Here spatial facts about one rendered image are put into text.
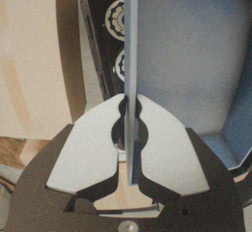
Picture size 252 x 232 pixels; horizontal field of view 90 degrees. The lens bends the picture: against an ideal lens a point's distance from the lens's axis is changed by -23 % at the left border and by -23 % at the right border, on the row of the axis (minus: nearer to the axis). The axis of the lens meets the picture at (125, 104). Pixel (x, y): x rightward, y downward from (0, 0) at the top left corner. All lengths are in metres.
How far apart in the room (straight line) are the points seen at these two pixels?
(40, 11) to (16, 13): 0.06
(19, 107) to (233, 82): 0.47
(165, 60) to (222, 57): 0.07
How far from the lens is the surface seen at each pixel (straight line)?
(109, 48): 0.40
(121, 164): 0.60
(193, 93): 0.19
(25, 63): 0.39
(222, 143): 0.25
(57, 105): 0.41
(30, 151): 0.73
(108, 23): 0.36
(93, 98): 0.61
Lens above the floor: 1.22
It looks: 57 degrees down
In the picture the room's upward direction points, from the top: 175 degrees clockwise
